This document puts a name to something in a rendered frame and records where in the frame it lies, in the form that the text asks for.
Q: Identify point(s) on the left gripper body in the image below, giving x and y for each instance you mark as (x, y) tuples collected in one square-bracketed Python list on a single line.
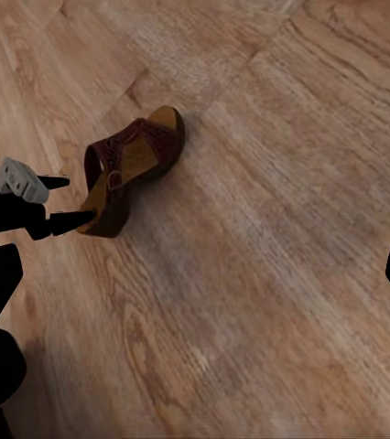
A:
[(16, 213)]

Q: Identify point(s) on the sandal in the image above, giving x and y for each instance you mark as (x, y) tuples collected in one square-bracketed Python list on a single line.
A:
[(116, 167)]

